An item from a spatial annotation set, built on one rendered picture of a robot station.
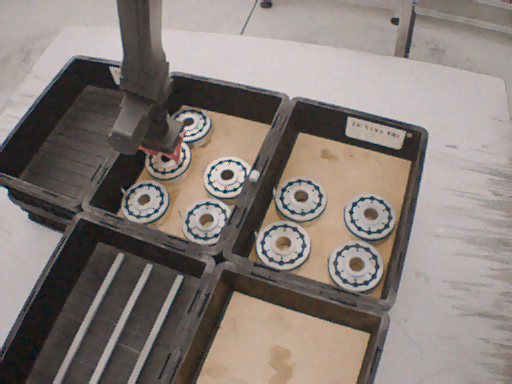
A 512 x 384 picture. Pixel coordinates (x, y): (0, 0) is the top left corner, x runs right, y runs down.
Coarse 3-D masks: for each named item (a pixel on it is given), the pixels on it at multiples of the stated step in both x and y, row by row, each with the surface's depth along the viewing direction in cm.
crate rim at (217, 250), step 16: (208, 80) 97; (224, 80) 97; (272, 96) 94; (288, 96) 93; (272, 128) 89; (112, 160) 86; (256, 160) 84; (96, 192) 83; (240, 192) 80; (96, 208) 80; (240, 208) 79; (128, 224) 78; (144, 224) 78; (176, 240) 76; (192, 240) 76; (224, 240) 76
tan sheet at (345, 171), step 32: (288, 160) 96; (320, 160) 96; (352, 160) 95; (384, 160) 95; (352, 192) 91; (384, 192) 90; (320, 224) 87; (256, 256) 84; (320, 256) 83; (384, 256) 83
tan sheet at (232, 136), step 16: (208, 112) 105; (224, 128) 102; (240, 128) 102; (256, 128) 101; (208, 144) 100; (224, 144) 99; (240, 144) 99; (256, 144) 99; (208, 160) 97; (144, 176) 96; (192, 176) 95; (176, 192) 93; (192, 192) 93; (176, 208) 91; (176, 224) 89; (208, 224) 89
